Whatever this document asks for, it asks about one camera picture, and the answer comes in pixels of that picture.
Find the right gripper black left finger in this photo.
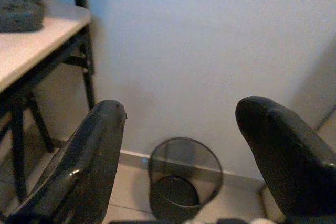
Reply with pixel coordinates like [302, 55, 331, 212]
[5, 100, 129, 224]

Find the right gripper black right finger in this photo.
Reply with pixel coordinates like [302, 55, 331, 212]
[235, 96, 336, 224]

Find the black mesh waste bin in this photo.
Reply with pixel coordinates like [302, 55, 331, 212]
[148, 136, 224, 221]

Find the black-framed light-top table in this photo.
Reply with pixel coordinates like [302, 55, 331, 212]
[0, 0, 96, 206]

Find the dark grey bag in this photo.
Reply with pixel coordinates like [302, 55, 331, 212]
[0, 0, 47, 33]

